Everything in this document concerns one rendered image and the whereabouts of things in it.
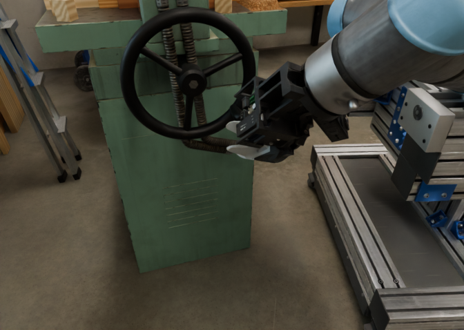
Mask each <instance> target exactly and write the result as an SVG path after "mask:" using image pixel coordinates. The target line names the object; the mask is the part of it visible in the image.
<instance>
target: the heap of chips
mask: <svg viewBox="0 0 464 330"><path fill-rule="evenodd" d="M236 2H238V3H239V4H240V5H242V6H244V7H245V8H247V9H249V10H250V11H251V12H252V11H263V10H284V9H283V8H281V7H280V6H279V4H278V0H239V1H236Z"/></svg>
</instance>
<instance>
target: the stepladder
mask: <svg viewBox="0 0 464 330"><path fill-rule="evenodd" d="M18 25H19V24H18V22H17V20H16V19H9V18H8V16H7V14H6V12H5V10H4V9H3V6H2V5H1V3H0V65H1V67H2V69H3V71H4V73H5V74H6V77H7V78H8V81H9V82H10V85H11V86H12V89H13V90H14V92H15V94H16V96H17V98H18V100H19V102H20V104H21V105H22V107H23V109H24V111H25V113H26V115H27V117H28V119H29V121H30V123H31V124H32V127H33V128H34V130H35V132H36V134H37V137H38V138H39V140H40V142H41V144H42V146H43V148H44V150H45V152H46V154H47V155H48V157H49V159H50V161H51V163H52V165H53V167H54V169H55V170H56V172H57V174H58V177H57V179H58V181H59V183H63V182H65V181H66V177H67V175H68V174H67V172H66V170H65V169H64V170H63V168H62V167H61V164H60V163H59V160H58V159H57V156H56V155H55V152H54V151H53V149H52V147H51V145H50V143H49V141H48V139H47V138H49V135H50V136H51V137H52V140H53V142H54V143H55V146H56V147H57V150H58V151H59V154H60V156H61V160H62V162H63V163H67V165H68V167H69V169H70V171H71V173H72V176H73V177H74V179H75V180H77V179H80V177H81V169H80V167H79V166H78V165H77V164H76V162H75V160H74V158H73V156H72V154H71V153H70V151H69V149H68V147H67V145H66V143H65V141H64V139H63V137H62V136H61V133H63V134H64V137H65V138H66V141H67V142H68V144H69V146H70V148H71V150H72V151H73V153H74V155H75V159H76V160H77V161H79V160H81V153H80V151H79V149H77V147H76V146H75V143H74V141H73V140H72V138H71V136H70V134H69V132H68V130H67V118H66V116H62V117H60V115H59V113H58V112H57V109H56V108H55V105H54V104H53V102H52V100H51V98H50V96H49V94H48V92H47V90H46V88H45V86H44V79H45V75H44V72H38V71H39V69H38V68H37V67H36V65H35V64H34V63H33V62H32V60H31V58H29V56H28V54H27V52H26V50H25V48H24V46H23V45H22V43H21V41H20V39H19V37H18V35H17V33H16V31H15V30H16V28H17V26H18ZM19 56H20V57H21V58H22V59H23V61H24V63H25V64H26V66H27V68H28V70H29V72H30V74H29V73H28V71H27V70H26V68H25V66H24V64H23V62H22V60H21V59H20V57H19ZM13 70H14V71H15V72H16V74H17V75H18V77H19V79H20V81H21V85H20V83H19V81H18V79H17V77H16V75H15V73H14V71H13ZM35 86H37V87H38V89H39V90H40V92H41V94H42V96H43V98H44V99H45V101H46V103H47V105H48V107H49V109H50V111H51V113H52V115H53V116H54V118H52V117H51V115H50V113H49V112H48V109H47V108H46V105H45V104H44V102H43V100H42V98H41V96H40V94H39V92H38V91H37V89H36V87H35ZM24 88H25V89H26V92H27V93H28V95H29V97H30V99H31V100H32V102H33V104H34V106H35V108H36V109H37V112H38V113H39V115H40V117H41V118H42V120H43V122H44V124H45V126H46V128H47V133H46V135H47V137H46V135H45V133H44V131H43V129H42V127H41V125H40V123H39V121H38V119H37V117H36V115H35V113H34V111H33V109H32V107H31V105H30V103H29V101H28V99H27V97H26V95H25V93H24V91H23V89H24Z"/></svg>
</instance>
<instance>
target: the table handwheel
mask: <svg viewBox="0 0 464 330"><path fill-rule="evenodd" d="M179 23H203V24H206V25H209V26H212V27H214V28H217V29H218V30H220V31H222V32H223V33H224V34H225V35H226V36H228V37H229V38H230V39H231V41H232V42H233V43H234V44H235V46H236V48H237V49H238V51H239V52H237V53H235V54H234V55H232V56H230V57H228V58H226V59H224V60H222V61H220V62H218V63H216V64H213V65H212V66H209V67H208V68H205V69H203V70H202V69H201V68H200V67H199V66H197V65H196V64H190V63H189V62H187V59H186V54H182V55H177V61H178V63H177V64H178V65H179V66H176V65H175V64H172V63H171V62H169V61H168V60H166V59H165V58H163V57H161V56H159V55H158V54H157V53H155V52H153V51H152V50H151V49H149V48H147V47H146V46H145V45H146V44H147V43H148V41H149V40H150V39H151V38H152V37H154V36H155V35H156V34H157V33H159V32H160V31H162V30H164V29H165V28H168V27H170V26H174V25H176V24H179ZM140 53H141V54H143V55H144V56H146V57H148V58H149V59H151V60H153V61H154V62H156V63H158V64H159V65H161V66H162V67H164V68H165V69H167V70H169V71H170V72H172V73H173V74H174V75H176V81H177V84H178V86H179V88H180V90H181V92H182V93H183V94H185V95H186V106H185V116H184V127H183V128H180V127H175V126H170V125H168V124H165V123H163V122H161V121H159V120H157V119H156V118H154V117H153V116H152V115H151V114H150V113H149V112H148V111H147V110H146V109H145V108H144V107H143V106H142V103H141V102H140V100H139V98H138V96H137V93H136V89H135V82H134V74H135V65H136V63H137V59H138V57H139V54H140ZM240 60H242V65H243V81H242V87H241V88H243V87H244V86H245V85H246V84H247V83H248V82H249V81H251V80H252V79H253V78H254V77H255V75H256V67H255V57H254V54H253V50H252V48H251V45H250V43H249V41H248V39H247V38H246V36H245V35H244V33H243V32H242V31H241V29H239V28H238V27H237V26H236V25H235V24H234V23H233V22H232V21H231V20H230V19H228V18H227V17H225V16H224V15H222V14H220V13H218V12H216V11H213V10H209V9H206V8H200V7H180V8H173V9H170V10H167V11H164V12H161V13H159V14H157V15H155V16H154V17H152V18H150V19H149V20H148V21H146V22H145V23H144V24H143V25H142V26H140V27H139V28H138V29H137V31H136V32H135V33H134V35H133V36H132V37H131V38H130V40H129V42H128V44H127V45H126V48H125V50H124V53H123V55H122V60H121V63H120V69H119V81H120V86H121V90H122V94H123V97H124V100H125V102H126V105H127V106H128V108H129V110H130V111H131V112H132V114H133V115H134V116H135V118H136V119H137V120H138V121H139V122H140V123H141V124H143V125H144V126H145V127H147V128H148V129H150V130H151V131H153V132H155V133H157V134H159V135H162V136H165V137H169V138H172V139H199V138H203V137H207V136H209V135H212V134H215V133H217V132H219V131H221V130H222V129H224V128H226V125H227V124H228V123H229V122H233V121H234V118H233V116H232V114H231V110H230V109H228V110H227V111H226V112H225V113H224V114H223V115H222V116H220V117H219V118H217V119H216V120H214V121H212V122H210V123H208V124H205V125H203V126H197V127H192V128H191V118H192V109H193V99H194V97H196V96H198V95H200V94H202V93H203V92H204V91H205V89H206V85H207V80H206V78H207V77H208V76H210V75H212V74H214V73H215V72H217V71H219V70H221V69H223V68H226V67H227V66H230V65H231V64H234V63H235V62H237V61H240ZM233 104H235V105H236V106H237V107H238V108H239V109H240V110H241V111H243V110H244V109H242V100H241V99H238V98H236V100H235V101H234V103H233Z"/></svg>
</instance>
